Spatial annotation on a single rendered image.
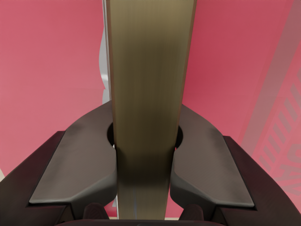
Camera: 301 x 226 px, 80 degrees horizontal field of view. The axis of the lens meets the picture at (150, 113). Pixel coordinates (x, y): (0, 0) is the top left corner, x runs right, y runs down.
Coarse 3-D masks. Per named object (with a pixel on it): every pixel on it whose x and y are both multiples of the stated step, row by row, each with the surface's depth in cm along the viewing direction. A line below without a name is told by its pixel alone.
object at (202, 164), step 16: (192, 112) 11; (192, 128) 10; (208, 128) 10; (176, 144) 10; (192, 144) 8; (208, 144) 9; (224, 144) 9; (176, 160) 8; (192, 160) 8; (208, 160) 8; (224, 160) 8; (176, 176) 7; (192, 176) 7; (208, 176) 7; (224, 176) 7; (240, 176) 7; (176, 192) 7; (192, 192) 7; (208, 192) 6; (224, 192) 6; (240, 192) 6; (208, 208) 6
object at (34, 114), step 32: (0, 96) 18; (32, 96) 18; (64, 96) 18; (96, 96) 18; (192, 96) 18; (224, 96) 18; (0, 128) 19; (32, 128) 19; (64, 128) 19; (224, 128) 20; (0, 160) 22
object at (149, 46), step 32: (128, 0) 5; (160, 0) 5; (192, 0) 6; (128, 32) 6; (160, 32) 6; (192, 32) 6; (128, 64) 6; (160, 64) 6; (128, 96) 7; (160, 96) 7; (128, 128) 8; (160, 128) 8; (128, 160) 8; (160, 160) 9; (128, 192) 10; (160, 192) 10
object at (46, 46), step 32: (0, 0) 14; (32, 0) 14; (64, 0) 14; (96, 0) 14; (224, 0) 14; (256, 0) 14; (0, 32) 15; (32, 32) 15; (64, 32) 15; (96, 32) 15; (224, 32) 15; (256, 32) 15; (0, 64) 16; (32, 64) 16; (64, 64) 16; (96, 64) 16; (192, 64) 16; (224, 64) 16; (256, 64) 16
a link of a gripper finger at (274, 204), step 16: (240, 160) 8; (256, 176) 7; (256, 192) 6; (272, 192) 6; (224, 208) 6; (240, 208) 6; (256, 208) 6; (272, 208) 6; (288, 208) 6; (224, 224) 6; (240, 224) 5; (256, 224) 5; (272, 224) 5; (288, 224) 5
